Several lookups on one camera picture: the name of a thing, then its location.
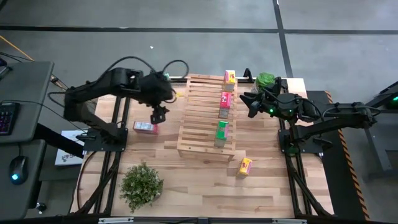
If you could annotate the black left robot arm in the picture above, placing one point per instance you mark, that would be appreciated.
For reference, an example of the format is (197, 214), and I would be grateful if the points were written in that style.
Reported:
(121, 81)

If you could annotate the black backlit keyboard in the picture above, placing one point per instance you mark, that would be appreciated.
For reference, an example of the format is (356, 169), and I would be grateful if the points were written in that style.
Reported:
(7, 118)

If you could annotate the black platform with hazard stripe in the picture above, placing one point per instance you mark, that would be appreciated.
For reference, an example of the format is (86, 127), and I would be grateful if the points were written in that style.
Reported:
(339, 174)

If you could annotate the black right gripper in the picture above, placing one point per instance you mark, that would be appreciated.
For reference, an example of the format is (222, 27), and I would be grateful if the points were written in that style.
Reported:
(267, 105)

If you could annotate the black metal rig frame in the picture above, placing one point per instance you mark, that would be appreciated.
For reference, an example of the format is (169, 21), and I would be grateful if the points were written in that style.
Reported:
(93, 145)

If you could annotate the green succulent in white pot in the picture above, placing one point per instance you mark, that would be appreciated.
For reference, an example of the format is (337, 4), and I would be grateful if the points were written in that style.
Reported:
(264, 80)

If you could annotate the black caster wheel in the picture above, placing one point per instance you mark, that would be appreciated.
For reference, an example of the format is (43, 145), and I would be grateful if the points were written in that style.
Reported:
(40, 207)

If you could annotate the white printed box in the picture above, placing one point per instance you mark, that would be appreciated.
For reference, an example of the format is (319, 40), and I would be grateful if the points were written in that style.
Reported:
(66, 155)

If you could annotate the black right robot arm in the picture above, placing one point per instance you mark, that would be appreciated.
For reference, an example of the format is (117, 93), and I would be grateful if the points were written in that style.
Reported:
(342, 113)

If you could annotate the red Froot Loops cereal box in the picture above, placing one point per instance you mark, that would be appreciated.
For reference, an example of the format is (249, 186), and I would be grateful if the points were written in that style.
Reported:
(145, 127)
(226, 101)

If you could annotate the slatted wooden shelf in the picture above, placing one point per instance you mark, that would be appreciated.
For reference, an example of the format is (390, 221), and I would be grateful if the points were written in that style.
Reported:
(202, 137)

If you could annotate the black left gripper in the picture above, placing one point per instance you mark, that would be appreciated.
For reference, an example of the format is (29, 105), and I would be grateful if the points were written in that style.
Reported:
(159, 110)

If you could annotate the yellow Corn Pops cereal box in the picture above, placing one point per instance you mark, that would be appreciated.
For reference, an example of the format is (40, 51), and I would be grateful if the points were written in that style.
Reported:
(245, 166)
(230, 77)

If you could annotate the black computer mouse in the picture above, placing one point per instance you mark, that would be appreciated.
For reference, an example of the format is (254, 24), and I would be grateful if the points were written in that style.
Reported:
(18, 169)

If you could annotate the black neighbouring robot stand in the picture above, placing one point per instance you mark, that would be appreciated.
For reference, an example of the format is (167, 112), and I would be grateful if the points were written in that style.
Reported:
(377, 140)

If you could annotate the bushy small-leaved potted plant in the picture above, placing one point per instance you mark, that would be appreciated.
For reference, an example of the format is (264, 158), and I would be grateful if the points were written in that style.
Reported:
(141, 186)

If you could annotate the grey desk top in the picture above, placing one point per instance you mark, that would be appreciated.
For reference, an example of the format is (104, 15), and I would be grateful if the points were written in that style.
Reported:
(25, 93)
(18, 199)

